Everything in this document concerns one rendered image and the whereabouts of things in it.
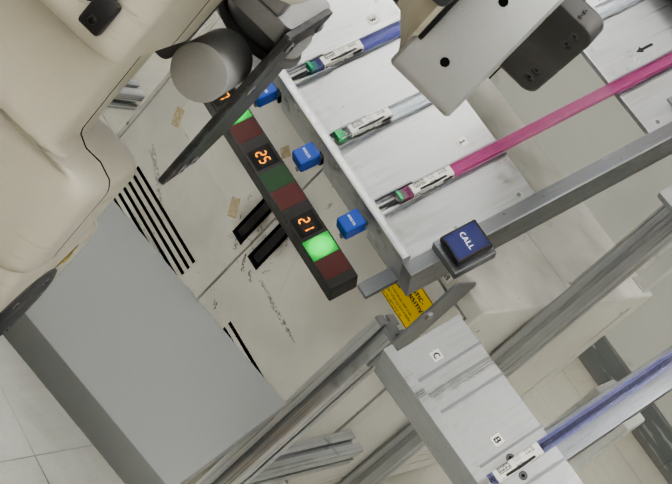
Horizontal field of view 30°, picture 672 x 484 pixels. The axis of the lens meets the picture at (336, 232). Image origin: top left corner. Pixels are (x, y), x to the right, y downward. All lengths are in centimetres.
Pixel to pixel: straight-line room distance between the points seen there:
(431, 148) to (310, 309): 48
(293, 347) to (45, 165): 119
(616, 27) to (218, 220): 75
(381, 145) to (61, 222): 78
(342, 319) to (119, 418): 80
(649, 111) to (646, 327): 185
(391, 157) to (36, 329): 56
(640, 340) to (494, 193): 196
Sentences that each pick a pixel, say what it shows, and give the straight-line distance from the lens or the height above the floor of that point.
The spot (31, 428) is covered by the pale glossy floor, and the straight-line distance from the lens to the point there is 204.
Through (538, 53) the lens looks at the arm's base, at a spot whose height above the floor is 117.
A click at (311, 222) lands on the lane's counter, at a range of 156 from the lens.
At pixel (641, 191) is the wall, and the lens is 350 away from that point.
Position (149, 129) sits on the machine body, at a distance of 223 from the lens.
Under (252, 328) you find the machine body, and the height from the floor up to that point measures 26.
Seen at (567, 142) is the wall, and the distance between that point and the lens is 359.
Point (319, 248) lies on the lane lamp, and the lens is 154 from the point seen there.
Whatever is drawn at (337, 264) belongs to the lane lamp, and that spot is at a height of 66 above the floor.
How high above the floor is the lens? 138
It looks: 27 degrees down
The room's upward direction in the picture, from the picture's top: 45 degrees clockwise
